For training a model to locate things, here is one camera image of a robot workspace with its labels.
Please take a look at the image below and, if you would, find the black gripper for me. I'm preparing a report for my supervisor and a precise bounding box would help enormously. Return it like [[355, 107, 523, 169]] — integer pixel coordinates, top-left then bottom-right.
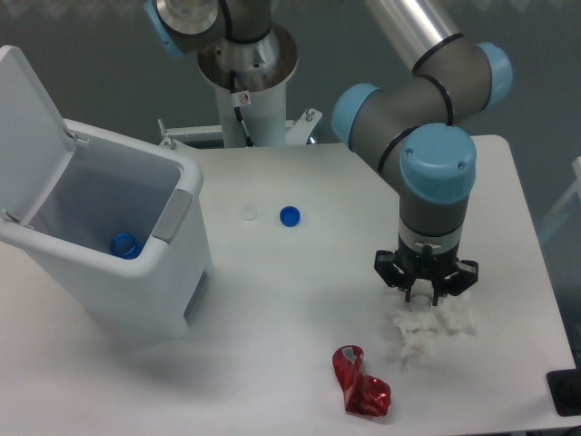
[[374, 233, 478, 306]]

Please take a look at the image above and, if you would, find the crushed clear plastic bottle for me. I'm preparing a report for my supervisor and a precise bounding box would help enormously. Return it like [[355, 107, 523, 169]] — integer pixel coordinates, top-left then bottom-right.
[[384, 280, 478, 372]]

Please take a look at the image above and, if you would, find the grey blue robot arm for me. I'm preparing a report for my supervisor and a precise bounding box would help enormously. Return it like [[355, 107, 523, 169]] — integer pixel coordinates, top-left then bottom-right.
[[144, 1, 513, 298]]

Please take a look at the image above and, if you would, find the crushed red can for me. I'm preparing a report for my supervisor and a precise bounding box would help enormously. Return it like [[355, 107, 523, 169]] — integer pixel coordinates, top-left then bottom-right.
[[331, 345, 391, 417]]

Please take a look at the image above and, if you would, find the blue bottle cap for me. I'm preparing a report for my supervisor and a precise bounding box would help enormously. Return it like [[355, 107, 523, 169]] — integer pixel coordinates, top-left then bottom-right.
[[279, 205, 301, 227]]

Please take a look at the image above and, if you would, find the white bottle cap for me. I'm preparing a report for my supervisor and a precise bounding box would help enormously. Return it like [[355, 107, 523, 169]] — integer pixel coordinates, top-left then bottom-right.
[[240, 204, 258, 222]]

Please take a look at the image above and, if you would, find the white open trash can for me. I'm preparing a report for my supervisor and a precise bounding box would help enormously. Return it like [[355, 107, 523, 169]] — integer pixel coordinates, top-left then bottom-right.
[[1, 45, 212, 338]]

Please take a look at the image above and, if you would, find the black device at edge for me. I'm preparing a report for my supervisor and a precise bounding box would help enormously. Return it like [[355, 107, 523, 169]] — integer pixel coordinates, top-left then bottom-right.
[[547, 369, 580, 417]]

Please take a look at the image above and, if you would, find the white frame at right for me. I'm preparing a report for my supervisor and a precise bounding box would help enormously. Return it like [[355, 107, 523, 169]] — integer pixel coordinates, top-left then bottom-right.
[[537, 156, 580, 244]]

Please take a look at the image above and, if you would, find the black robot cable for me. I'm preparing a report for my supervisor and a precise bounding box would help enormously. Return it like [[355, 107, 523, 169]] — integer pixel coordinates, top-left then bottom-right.
[[229, 70, 255, 148]]

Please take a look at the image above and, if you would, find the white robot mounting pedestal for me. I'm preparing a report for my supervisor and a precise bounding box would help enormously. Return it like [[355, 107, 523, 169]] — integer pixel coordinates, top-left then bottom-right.
[[157, 23, 324, 150]]

